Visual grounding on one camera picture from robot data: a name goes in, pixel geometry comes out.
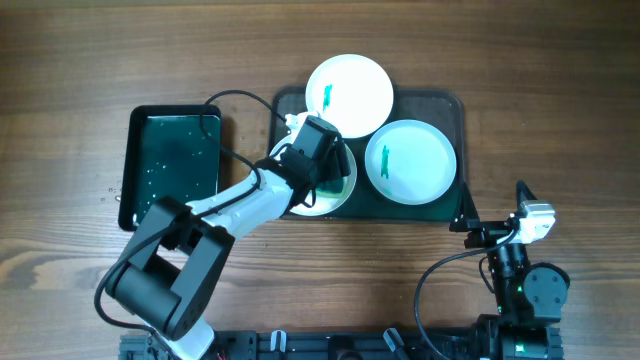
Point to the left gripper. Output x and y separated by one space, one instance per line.
342 163

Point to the green yellow sponge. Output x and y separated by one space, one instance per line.
331 188

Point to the white plate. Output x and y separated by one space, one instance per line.
352 92
325 205

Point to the small black water tray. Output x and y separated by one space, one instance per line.
171 151

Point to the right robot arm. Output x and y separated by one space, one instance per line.
529 297

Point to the large dark green tray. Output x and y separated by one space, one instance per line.
436 107

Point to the white plate top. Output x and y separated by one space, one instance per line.
352 92

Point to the light blue plate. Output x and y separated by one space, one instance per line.
410 162

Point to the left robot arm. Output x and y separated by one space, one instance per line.
169 269

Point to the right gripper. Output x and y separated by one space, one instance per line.
493 234

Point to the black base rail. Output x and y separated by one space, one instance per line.
350 345

